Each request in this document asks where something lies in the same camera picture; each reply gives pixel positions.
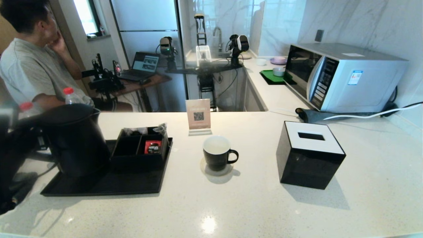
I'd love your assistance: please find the black electric kettle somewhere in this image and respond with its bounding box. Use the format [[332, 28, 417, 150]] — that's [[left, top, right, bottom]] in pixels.
[[17, 103, 111, 179]]

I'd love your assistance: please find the clear water bottle red cap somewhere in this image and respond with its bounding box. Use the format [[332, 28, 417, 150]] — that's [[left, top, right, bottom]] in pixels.
[[63, 87, 95, 107], [18, 102, 43, 120]]

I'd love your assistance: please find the person in grey t-shirt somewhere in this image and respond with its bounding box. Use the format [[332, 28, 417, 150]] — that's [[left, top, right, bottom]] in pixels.
[[0, 0, 133, 113]]

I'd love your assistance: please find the black serving tray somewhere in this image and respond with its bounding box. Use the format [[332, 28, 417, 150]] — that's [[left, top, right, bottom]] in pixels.
[[40, 138, 173, 197]]

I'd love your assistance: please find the black compartment organizer box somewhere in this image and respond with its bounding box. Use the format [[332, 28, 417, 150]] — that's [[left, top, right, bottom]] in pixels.
[[111, 127, 170, 171]]

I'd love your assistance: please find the red coffee sachet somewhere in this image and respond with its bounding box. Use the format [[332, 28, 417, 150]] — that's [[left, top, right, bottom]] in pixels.
[[144, 140, 163, 154]]

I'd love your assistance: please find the black laptop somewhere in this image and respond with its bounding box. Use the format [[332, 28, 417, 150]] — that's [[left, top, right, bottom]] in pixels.
[[120, 52, 161, 82]]

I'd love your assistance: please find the brown wooden desk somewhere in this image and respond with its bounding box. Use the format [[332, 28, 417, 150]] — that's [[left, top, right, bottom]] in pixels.
[[109, 73, 172, 113]]

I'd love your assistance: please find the silver refrigerator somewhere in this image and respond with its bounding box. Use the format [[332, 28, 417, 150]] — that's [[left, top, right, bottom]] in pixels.
[[110, 0, 187, 113]]

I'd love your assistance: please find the QR code acrylic sign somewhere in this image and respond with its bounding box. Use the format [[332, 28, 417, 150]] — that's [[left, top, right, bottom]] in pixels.
[[185, 99, 212, 136]]

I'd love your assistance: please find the black mug white inside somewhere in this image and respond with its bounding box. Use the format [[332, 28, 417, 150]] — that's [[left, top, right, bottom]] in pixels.
[[203, 136, 239, 172]]

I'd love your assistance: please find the white plastic rack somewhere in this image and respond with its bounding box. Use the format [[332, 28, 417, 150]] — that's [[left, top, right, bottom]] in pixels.
[[196, 45, 212, 67]]

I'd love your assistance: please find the chrome sink faucet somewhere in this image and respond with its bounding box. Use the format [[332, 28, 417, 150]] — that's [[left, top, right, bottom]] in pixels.
[[213, 26, 223, 54]]

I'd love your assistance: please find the green tray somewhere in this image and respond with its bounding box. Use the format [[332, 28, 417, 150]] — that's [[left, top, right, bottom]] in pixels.
[[259, 70, 296, 86]]

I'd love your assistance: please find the black tissue box white lid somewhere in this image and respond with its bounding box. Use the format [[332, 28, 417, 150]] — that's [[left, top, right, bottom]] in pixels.
[[276, 121, 346, 190]]

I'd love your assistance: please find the silver microwave oven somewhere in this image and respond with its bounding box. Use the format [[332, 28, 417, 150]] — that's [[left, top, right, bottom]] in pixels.
[[285, 42, 409, 114]]

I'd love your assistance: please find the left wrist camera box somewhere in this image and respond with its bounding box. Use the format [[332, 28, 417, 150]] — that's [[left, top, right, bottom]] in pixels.
[[0, 105, 19, 133]]

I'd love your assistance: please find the window with black frame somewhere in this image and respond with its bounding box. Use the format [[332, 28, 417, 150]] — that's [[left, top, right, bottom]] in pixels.
[[73, 0, 103, 39]]

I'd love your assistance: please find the black ladder-shaped frame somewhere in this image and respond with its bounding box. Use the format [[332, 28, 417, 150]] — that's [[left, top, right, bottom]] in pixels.
[[194, 14, 208, 46]]

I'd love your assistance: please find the white power cable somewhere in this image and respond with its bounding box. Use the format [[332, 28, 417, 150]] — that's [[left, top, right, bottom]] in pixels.
[[322, 102, 423, 121]]

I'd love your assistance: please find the black power cable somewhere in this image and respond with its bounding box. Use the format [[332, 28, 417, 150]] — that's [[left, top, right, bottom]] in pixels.
[[383, 87, 423, 113]]

